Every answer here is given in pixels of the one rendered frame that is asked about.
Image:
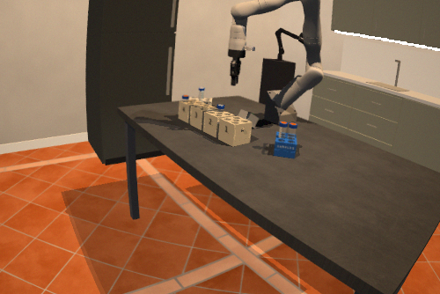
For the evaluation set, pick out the blue tube rack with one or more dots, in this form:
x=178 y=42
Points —
x=285 y=149

